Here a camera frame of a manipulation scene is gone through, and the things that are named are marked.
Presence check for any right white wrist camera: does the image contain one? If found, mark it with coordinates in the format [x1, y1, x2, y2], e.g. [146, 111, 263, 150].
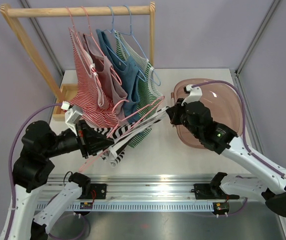
[181, 84, 202, 106]

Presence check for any aluminium frame post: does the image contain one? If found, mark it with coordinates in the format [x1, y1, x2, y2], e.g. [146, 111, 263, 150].
[20, 0, 63, 73]
[235, 0, 282, 77]

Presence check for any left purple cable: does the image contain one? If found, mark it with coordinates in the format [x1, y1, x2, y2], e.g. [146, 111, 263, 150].
[5, 103, 63, 240]

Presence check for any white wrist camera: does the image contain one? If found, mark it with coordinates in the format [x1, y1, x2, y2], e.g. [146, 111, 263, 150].
[60, 101, 83, 134]
[181, 84, 202, 106]

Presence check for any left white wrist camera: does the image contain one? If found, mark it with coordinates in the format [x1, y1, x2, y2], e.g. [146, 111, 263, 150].
[60, 101, 83, 134]

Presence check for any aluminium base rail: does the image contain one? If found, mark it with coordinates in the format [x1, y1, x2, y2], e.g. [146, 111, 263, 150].
[37, 173, 258, 201]

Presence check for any blue hanger under green top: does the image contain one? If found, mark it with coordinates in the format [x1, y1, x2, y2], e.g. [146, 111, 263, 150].
[118, 5, 161, 87]

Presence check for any right aluminium frame post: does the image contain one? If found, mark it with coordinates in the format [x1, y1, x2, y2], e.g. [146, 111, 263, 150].
[235, 0, 282, 77]

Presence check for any pink plastic basin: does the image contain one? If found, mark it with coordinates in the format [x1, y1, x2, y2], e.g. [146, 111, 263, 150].
[171, 78, 243, 149]

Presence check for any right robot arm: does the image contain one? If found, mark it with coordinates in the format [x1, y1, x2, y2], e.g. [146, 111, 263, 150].
[166, 98, 286, 218]

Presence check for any black white striped tank top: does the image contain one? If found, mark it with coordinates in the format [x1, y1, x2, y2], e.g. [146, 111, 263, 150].
[100, 106, 169, 167]

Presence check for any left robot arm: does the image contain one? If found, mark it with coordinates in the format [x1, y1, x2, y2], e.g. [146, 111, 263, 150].
[0, 120, 114, 240]

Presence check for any red white striped tank top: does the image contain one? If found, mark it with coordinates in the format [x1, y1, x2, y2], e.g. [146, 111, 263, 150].
[69, 29, 118, 128]

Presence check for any wooden clothes rack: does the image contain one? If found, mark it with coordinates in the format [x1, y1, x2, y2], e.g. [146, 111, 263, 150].
[0, 1, 156, 122]

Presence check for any white slotted cable duct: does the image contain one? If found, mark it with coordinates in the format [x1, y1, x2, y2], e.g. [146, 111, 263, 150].
[35, 202, 216, 212]

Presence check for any pink hanger under mauve top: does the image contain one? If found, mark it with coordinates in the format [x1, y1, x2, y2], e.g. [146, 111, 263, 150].
[80, 6, 122, 85]

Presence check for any pink hanger under red top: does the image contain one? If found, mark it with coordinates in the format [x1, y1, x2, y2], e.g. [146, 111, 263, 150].
[66, 7, 100, 86]

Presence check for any mauve tank top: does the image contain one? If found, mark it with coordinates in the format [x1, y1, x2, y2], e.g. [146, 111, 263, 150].
[80, 34, 127, 120]

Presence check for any left aluminium frame post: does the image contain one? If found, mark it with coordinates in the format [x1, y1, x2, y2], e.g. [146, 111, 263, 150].
[20, 0, 63, 73]

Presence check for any green white striped tank top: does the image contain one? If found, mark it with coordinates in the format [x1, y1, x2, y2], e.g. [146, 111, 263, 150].
[114, 31, 165, 150]

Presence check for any blue tank top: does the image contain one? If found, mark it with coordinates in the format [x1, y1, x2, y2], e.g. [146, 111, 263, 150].
[96, 29, 142, 117]

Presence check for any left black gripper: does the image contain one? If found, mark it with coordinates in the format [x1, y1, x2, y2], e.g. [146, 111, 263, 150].
[43, 118, 115, 158]

